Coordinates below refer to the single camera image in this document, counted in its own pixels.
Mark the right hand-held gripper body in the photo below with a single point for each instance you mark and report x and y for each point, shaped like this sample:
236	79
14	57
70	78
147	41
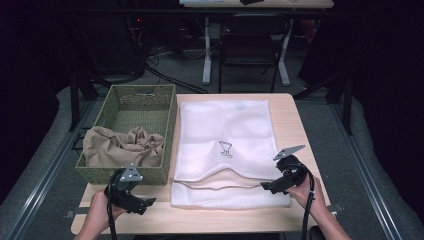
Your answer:
293	171

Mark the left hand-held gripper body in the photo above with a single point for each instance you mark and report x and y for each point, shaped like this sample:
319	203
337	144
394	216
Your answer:
120	193

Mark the beige cloth garment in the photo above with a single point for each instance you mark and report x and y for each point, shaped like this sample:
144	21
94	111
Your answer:
113	146

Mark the white cloth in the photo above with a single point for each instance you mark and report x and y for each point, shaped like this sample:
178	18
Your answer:
223	133

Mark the green woven basket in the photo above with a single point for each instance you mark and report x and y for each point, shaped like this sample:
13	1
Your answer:
140	116

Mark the person's right hand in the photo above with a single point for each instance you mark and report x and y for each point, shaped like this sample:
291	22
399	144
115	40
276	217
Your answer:
308	195

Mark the person's left hand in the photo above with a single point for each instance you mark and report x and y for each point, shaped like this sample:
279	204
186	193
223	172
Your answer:
101	213

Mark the black metal stand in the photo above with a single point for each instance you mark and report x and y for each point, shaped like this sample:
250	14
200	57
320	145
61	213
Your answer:
348	106
74	100

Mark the black folding chair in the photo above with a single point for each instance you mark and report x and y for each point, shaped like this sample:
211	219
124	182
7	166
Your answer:
250	46

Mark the white-legged desk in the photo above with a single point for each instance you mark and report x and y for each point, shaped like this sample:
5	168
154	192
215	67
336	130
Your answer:
207	66

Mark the black computer case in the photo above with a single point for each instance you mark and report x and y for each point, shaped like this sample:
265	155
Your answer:
116	46

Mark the grey metal table bracket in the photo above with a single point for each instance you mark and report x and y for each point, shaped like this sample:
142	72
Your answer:
334	208
77	212

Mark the grey metal floor rail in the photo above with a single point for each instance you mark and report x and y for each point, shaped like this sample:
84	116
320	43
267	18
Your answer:
43	180
370	186

